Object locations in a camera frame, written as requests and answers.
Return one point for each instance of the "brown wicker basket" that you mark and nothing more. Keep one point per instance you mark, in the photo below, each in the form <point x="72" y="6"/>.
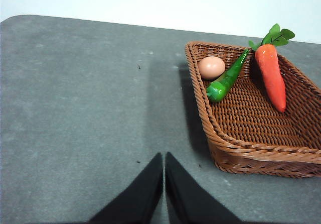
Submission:
<point x="250" y="123"/>

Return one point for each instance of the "green chili pepper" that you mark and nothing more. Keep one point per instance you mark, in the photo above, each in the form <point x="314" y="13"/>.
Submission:
<point x="225" y="83"/>

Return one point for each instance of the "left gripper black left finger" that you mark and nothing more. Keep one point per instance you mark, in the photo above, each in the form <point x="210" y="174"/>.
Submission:
<point x="140" y="199"/>

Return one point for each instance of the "brown egg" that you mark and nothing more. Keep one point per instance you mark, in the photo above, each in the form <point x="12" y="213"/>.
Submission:
<point x="211" y="67"/>

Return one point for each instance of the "orange carrot with green leaves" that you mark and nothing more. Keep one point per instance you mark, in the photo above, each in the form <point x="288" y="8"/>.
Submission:
<point x="272" y="75"/>

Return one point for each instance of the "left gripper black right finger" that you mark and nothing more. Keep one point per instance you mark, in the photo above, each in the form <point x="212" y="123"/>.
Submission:
<point x="190" y="199"/>

